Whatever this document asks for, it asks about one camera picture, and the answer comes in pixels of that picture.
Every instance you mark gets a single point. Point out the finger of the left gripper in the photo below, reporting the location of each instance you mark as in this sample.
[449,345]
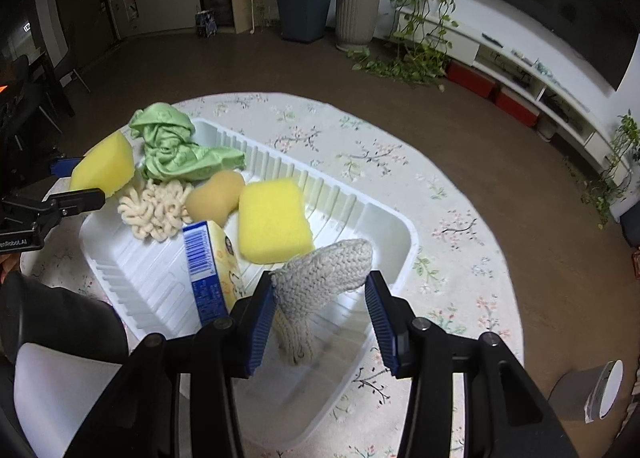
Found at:
[20,209]
[63,167]

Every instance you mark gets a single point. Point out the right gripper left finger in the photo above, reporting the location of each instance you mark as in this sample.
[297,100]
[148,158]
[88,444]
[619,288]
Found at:
[244,333]

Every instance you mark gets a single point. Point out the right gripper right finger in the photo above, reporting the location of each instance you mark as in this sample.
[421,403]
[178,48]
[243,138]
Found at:
[401,335]

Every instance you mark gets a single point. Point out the blue tissue pack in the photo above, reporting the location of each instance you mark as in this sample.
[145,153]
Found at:
[214,270]

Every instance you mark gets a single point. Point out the beige knitted pouch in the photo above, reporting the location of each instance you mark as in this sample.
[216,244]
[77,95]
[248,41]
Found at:
[306,284]

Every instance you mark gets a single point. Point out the cream chenille mop pad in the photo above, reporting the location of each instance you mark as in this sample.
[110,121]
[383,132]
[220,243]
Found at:
[157,211]

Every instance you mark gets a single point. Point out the yellow rectangular sponge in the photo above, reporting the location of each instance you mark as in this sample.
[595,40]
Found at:
[272,224]

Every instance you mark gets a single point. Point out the green cloth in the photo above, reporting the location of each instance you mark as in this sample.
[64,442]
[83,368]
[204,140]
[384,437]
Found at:
[169,153]

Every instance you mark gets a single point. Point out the tan peanut-shaped sponge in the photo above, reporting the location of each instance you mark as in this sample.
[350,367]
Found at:
[216,199]

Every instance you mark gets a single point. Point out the person's left hand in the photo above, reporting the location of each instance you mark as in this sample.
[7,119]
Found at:
[9,262]

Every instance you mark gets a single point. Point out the floral tablecloth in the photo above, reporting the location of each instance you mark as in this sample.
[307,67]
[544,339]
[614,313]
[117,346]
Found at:
[431,246]

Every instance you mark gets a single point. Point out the black cylindrical container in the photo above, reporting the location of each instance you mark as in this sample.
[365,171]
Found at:
[59,319]

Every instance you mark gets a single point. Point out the translucent plastic storage box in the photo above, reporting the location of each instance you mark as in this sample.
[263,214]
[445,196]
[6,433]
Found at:
[53,393]

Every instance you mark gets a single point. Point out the small white trash bin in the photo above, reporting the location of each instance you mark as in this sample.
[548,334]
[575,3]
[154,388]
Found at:
[587,395]

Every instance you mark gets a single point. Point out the red storage box right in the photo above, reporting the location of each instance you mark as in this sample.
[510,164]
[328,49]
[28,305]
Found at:
[518,107]

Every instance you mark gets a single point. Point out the red storage box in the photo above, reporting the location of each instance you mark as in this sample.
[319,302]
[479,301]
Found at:
[518,107]
[471,79]

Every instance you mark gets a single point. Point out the red storage box left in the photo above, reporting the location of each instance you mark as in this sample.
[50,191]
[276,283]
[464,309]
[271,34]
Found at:
[471,79]

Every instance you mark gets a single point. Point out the small plant by console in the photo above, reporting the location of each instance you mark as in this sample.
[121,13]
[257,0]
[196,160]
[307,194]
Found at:
[599,189]

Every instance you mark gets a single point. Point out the trailing green pothos plant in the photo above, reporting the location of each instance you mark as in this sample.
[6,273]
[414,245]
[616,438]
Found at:
[416,50]

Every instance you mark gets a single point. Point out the white tv console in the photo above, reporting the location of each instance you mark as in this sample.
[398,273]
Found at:
[499,61]

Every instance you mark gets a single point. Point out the white ribbed planter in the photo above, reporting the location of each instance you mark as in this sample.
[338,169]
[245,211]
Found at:
[355,22]

